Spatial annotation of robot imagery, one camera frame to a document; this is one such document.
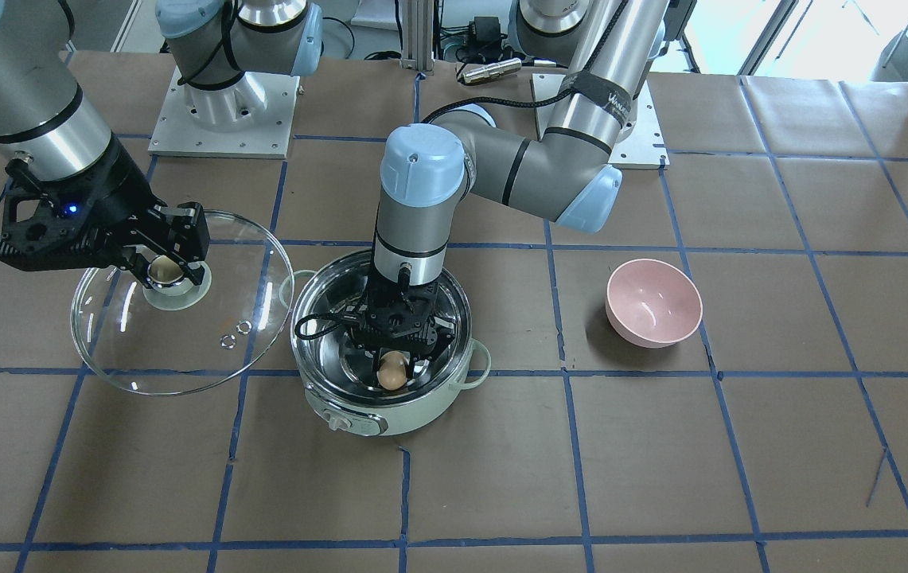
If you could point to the pale green electric pot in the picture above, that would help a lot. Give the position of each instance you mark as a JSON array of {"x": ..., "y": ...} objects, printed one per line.
[{"x": 353, "y": 400}]

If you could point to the glass pot lid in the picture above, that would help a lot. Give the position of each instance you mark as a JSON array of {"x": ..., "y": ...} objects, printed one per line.
[{"x": 171, "y": 342}]

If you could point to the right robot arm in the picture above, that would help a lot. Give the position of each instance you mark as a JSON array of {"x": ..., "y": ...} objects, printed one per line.
[{"x": 45, "y": 116}]

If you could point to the brown egg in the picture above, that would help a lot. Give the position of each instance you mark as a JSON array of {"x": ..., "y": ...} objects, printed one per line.
[{"x": 392, "y": 372}]

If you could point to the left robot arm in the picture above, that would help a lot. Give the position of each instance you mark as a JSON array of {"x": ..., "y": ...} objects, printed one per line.
[{"x": 565, "y": 176}]

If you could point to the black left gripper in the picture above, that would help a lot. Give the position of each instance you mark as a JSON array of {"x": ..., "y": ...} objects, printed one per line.
[{"x": 441, "y": 332}]

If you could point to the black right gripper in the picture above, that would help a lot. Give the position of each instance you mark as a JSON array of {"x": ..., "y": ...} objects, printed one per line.
[{"x": 114, "y": 196}]

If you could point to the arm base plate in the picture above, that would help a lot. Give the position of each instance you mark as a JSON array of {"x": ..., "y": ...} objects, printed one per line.
[
  {"x": 251, "y": 119},
  {"x": 640, "y": 147}
]

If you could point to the pink bowl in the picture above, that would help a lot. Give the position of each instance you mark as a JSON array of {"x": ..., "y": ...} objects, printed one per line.
[{"x": 652, "y": 304}]

